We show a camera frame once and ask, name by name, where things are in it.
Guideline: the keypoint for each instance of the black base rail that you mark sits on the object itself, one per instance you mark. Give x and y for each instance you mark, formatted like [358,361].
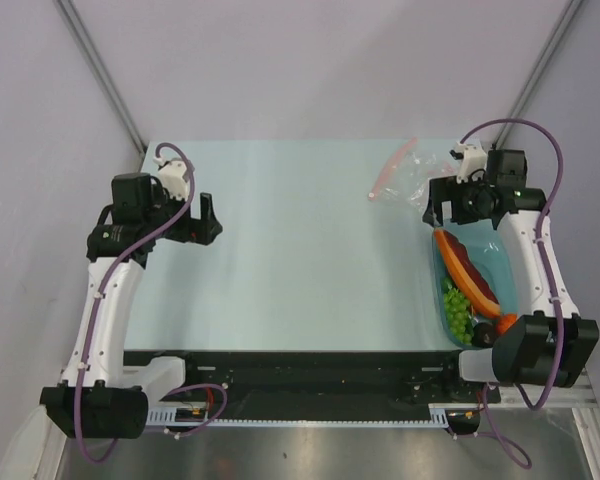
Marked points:
[315,386]

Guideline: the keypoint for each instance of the green toy grapes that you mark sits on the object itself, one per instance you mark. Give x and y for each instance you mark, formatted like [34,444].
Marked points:
[458,312]

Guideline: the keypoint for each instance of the aluminium frame profile right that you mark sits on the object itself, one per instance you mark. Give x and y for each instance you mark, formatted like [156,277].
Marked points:
[563,438]

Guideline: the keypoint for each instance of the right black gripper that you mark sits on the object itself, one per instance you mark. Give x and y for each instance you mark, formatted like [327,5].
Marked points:
[447,189]

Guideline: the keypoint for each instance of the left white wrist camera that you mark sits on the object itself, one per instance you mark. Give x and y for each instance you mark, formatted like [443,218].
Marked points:
[174,176]

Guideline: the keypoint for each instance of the dark purple toy fruit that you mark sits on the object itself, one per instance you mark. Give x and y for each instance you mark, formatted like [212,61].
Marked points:
[484,335]

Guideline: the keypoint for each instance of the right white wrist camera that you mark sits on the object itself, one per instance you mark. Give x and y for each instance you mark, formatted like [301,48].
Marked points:
[472,158]

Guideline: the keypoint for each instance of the white slotted cable duct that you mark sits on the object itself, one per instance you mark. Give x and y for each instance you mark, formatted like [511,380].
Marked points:
[165,418]

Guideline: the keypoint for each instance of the orange toy pumpkin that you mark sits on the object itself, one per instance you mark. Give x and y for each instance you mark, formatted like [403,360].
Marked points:
[505,322]

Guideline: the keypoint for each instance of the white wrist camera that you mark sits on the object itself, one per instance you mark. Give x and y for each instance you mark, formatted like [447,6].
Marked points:
[174,176]
[472,158]

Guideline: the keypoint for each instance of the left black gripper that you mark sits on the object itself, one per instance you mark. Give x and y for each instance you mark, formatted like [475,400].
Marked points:
[201,231]

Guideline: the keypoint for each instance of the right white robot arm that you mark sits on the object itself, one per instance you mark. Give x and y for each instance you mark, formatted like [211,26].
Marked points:
[550,343]

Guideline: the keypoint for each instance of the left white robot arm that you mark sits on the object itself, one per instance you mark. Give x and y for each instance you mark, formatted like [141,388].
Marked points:
[95,398]

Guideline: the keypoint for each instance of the blue plastic food tray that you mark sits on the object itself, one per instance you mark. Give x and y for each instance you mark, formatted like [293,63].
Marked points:
[487,253]

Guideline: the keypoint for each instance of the clear zip top bag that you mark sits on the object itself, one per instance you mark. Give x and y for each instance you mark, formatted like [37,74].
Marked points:
[405,176]

